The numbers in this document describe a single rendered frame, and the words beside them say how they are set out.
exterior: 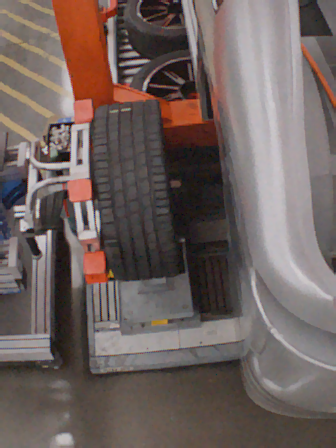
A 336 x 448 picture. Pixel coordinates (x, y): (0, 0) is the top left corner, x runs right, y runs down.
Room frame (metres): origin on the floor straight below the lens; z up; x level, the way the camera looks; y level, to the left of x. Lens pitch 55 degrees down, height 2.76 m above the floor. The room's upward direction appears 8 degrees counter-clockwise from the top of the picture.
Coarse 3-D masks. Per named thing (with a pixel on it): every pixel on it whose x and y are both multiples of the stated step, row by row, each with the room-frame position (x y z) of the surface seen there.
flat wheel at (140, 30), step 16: (144, 0) 3.32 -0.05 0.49; (160, 0) 3.30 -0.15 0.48; (176, 0) 3.27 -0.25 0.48; (128, 16) 3.13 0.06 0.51; (144, 16) 3.29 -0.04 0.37; (160, 16) 3.13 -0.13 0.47; (176, 16) 3.11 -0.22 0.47; (128, 32) 3.10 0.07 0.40; (144, 32) 2.95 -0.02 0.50; (160, 32) 2.92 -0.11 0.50; (176, 32) 2.90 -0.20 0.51; (144, 48) 2.96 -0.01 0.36; (160, 48) 2.89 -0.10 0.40; (176, 48) 2.86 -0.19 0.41
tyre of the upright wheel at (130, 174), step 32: (96, 128) 1.55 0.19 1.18; (128, 128) 1.52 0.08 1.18; (160, 128) 1.51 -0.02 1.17; (96, 160) 1.42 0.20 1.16; (128, 160) 1.40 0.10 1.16; (160, 160) 1.39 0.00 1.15; (96, 192) 1.34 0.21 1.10; (128, 192) 1.31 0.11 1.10; (160, 192) 1.30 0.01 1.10; (128, 224) 1.25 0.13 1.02; (160, 224) 1.24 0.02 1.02; (128, 256) 1.20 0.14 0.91; (160, 256) 1.20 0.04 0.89
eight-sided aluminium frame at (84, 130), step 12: (72, 132) 1.61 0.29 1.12; (84, 132) 1.60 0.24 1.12; (72, 144) 1.55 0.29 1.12; (84, 144) 1.54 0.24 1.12; (72, 156) 1.49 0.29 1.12; (84, 156) 1.48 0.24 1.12; (72, 168) 1.44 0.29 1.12; (84, 168) 1.43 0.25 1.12; (96, 216) 1.60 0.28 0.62; (84, 228) 1.29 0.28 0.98; (96, 228) 1.28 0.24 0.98; (84, 240) 1.26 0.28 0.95; (96, 240) 1.26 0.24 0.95; (84, 252) 1.26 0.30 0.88; (108, 264) 1.32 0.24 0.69
